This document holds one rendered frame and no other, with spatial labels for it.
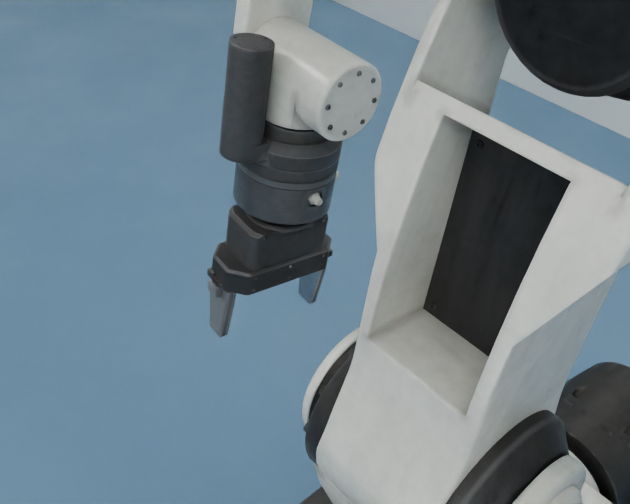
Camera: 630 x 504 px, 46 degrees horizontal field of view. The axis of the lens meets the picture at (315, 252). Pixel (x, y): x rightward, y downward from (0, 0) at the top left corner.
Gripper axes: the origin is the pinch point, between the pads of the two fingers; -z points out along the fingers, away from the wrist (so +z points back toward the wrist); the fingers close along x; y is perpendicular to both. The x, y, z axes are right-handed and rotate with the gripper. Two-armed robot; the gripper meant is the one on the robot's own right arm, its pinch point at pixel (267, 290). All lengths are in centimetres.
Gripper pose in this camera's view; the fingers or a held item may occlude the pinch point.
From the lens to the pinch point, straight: 74.2
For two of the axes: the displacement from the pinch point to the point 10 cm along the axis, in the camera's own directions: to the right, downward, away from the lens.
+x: -7.9, 2.6, -5.6
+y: 6.0, 5.5, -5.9
